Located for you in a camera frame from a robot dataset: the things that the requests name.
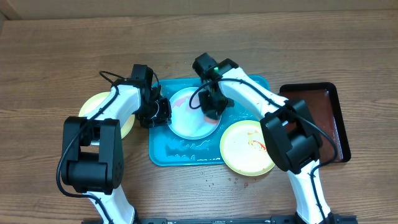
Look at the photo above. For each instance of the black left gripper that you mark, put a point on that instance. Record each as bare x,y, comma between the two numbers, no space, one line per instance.
166,118

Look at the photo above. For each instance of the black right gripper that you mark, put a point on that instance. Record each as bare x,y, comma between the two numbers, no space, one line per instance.
211,109

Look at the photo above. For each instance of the pink green round sponge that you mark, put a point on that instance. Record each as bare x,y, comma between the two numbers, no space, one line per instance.
210,120

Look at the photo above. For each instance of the light blue plate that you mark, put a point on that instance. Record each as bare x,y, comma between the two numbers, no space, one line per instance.
186,122

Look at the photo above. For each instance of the yellow plate with red stain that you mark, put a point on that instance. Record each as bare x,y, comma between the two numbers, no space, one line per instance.
95,101

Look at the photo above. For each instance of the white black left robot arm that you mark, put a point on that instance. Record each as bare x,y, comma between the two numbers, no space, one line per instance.
92,161

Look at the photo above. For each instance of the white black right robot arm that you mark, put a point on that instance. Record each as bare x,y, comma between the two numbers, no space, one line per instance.
292,139

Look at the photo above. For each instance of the teal plastic tray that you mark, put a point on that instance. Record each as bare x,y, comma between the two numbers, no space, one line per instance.
168,149

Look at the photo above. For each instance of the yellow plate near tray edge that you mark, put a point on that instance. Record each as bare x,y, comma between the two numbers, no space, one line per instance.
243,149

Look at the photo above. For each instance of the dark brown rectangular tray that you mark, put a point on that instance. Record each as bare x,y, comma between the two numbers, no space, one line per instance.
323,103

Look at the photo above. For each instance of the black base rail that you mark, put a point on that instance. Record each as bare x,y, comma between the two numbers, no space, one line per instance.
276,219

